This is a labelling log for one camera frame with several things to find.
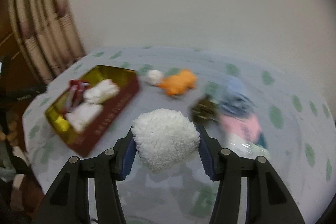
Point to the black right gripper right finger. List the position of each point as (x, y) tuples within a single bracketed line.
[(268, 199)]

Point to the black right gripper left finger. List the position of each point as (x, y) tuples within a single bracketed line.
[(67, 201)]

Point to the red and white fabric item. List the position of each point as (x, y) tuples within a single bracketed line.
[(75, 95)]

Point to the white knitted cloth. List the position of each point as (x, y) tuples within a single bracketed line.
[(91, 106)]

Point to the pink wet wipes pack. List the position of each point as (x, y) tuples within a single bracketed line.
[(243, 136)]

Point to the blue towel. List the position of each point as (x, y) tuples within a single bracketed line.
[(234, 101)]

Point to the fluffy white plush ball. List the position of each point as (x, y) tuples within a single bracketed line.
[(164, 138)]

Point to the orange plush toy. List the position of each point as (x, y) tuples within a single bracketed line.
[(176, 85)]

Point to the dark wooden door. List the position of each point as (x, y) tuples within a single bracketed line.
[(18, 74)]

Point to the red gold toffee tin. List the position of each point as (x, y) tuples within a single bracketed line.
[(83, 143)]

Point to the beige patterned curtain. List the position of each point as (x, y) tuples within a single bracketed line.
[(46, 35)]

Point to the small white pompom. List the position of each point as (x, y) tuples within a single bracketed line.
[(153, 77)]

